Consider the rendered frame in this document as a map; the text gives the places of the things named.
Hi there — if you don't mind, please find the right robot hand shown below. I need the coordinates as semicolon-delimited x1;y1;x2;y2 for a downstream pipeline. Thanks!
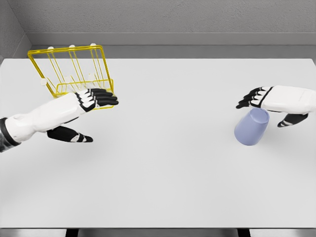
236;85;316;128

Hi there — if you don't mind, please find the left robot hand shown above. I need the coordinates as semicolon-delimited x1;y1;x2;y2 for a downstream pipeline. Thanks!
32;88;119;143

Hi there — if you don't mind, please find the lavender blue cup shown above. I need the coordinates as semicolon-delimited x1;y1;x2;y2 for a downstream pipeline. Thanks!
234;108;270;147

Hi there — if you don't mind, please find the yellow wire cup holder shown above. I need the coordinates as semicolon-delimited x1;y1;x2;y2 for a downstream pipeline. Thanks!
27;43;116;110

